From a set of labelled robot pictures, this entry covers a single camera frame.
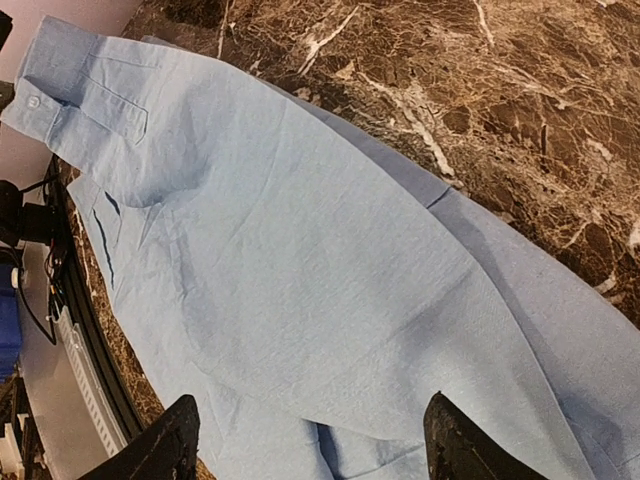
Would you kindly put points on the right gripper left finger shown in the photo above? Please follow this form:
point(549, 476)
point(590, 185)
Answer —
point(167, 449)

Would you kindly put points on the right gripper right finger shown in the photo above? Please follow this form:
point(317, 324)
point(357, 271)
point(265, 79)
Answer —
point(458, 449)

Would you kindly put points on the light blue long sleeve shirt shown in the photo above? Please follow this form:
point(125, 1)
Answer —
point(311, 287)

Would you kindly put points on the blue plastic bin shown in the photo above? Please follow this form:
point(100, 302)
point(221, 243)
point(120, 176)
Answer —
point(10, 329)

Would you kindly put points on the white slotted cable duct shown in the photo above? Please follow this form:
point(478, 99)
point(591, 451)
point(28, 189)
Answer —
point(92, 392)

